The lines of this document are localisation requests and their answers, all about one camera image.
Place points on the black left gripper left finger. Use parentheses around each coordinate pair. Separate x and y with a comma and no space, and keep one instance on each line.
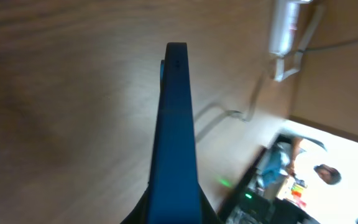
(137,215)

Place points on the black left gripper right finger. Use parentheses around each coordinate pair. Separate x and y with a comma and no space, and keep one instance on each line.
(208,215)

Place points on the blue Samsung smartphone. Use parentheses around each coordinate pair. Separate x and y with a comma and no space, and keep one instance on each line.
(174,195)

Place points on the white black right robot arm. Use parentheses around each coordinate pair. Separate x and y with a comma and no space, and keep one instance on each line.
(245,205)

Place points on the person in background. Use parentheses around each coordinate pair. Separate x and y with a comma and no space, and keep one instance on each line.
(300,157)

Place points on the white power strip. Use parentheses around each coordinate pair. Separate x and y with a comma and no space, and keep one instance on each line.
(284,25)

